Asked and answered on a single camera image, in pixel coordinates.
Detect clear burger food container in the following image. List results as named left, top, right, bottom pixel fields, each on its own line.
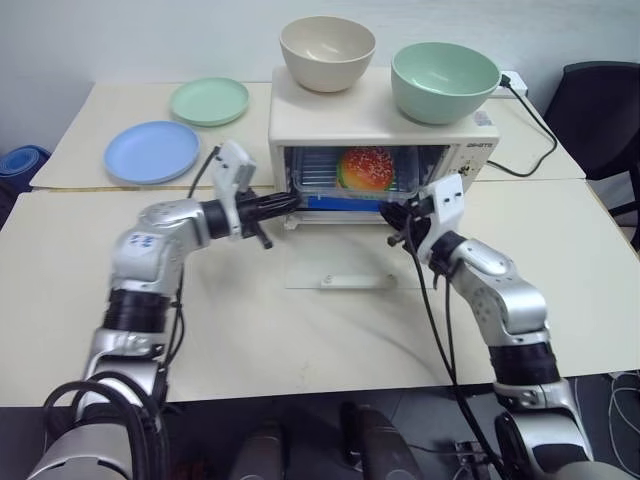
left=291, top=145, right=422, bottom=214

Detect metal bracket under table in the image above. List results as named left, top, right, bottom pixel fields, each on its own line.
left=446, top=438, right=495, bottom=480

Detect dark rounded shape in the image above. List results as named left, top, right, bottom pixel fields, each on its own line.
left=233, top=421, right=302, bottom=480
left=339, top=401, right=427, bottom=480

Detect black chair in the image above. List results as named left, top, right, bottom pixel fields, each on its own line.
left=542, top=60, right=640, bottom=251

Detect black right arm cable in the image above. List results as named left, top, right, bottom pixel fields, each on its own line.
left=402, top=198, right=503, bottom=480

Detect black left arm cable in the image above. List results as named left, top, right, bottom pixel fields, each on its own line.
left=41, top=143, right=224, bottom=480

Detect green plate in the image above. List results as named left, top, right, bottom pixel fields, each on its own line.
left=169, top=76, right=251, bottom=128

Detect blue plate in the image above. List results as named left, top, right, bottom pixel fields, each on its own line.
left=103, top=120, right=202, bottom=187

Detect glass toaster oven door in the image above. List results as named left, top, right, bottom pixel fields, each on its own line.
left=283, top=218, right=417, bottom=291

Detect white floor cables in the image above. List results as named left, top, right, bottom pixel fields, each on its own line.
left=605, top=370, right=640, bottom=437

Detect green bowl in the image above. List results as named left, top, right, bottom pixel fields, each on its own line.
left=390, top=41, right=501, bottom=126

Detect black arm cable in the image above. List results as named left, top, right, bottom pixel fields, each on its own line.
left=41, top=143, right=224, bottom=480
left=402, top=198, right=503, bottom=480

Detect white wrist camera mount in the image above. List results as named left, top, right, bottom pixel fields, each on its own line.
left=213, top=139, right=259, bottom=241
left=416, top=173, right=467, bottom=264

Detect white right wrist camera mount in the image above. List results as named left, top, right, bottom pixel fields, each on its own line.
left=416, top=173, right=467, bottom=264

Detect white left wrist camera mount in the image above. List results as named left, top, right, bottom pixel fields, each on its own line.
left=213, top=139, right=259, bottom=241

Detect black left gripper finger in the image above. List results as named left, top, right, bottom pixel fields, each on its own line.
left=254, top=192, right=304, bottom=208
left=254, top=203, right=302, bottom=220

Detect black oven power cord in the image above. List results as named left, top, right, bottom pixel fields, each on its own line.
left=486, top=73, right=559, bottom=179

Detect blue rolled mat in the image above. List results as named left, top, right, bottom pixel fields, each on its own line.
left=0, top=144, right=52, bottom=177

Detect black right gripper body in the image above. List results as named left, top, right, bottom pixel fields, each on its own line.
left=385, top=197, right=434, bottom=249

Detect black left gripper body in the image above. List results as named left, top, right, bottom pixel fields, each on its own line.
left=234, top=188, right=277, bottom=251

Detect beige bowl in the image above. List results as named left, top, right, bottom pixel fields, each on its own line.
left=278, top=16, right=377, bottom=94

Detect cream toaster oven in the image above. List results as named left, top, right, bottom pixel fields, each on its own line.
left=268, top=66, right=502, bottom=232

